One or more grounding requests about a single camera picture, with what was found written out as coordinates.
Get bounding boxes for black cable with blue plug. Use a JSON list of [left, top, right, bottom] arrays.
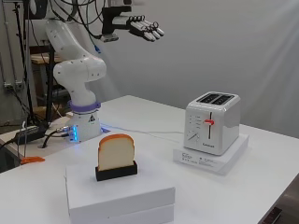
[[50, 0, 108, 54]]

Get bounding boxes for black block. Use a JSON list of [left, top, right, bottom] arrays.
[[94, 160, 138, 182]]

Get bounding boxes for toast slice with orange crust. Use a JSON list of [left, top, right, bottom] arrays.
[[97, 133, 136, 173]]

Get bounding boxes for white flat box with print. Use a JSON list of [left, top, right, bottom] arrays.
[[172, 133, 250, 176]]

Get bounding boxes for orange flat tool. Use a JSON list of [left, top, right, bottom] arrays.
[[20, 156, 47, 165]]

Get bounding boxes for black tripod stand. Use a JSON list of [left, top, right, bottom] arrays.
[[12, 0, 43, 127]]

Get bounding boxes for wooden table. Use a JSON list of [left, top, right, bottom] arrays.
[[30, 51, 64, 65]]

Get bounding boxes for steel toaster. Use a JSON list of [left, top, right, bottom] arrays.
[[183, 91, 242, 157]]

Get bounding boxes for black power brick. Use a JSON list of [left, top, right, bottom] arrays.
[[14, 125, 48, 146]]

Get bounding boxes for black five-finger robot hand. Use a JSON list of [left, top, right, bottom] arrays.
[[101, 5, 165, 43]]

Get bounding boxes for white cable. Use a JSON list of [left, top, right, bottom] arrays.
[[100, 123, 185, 145]]

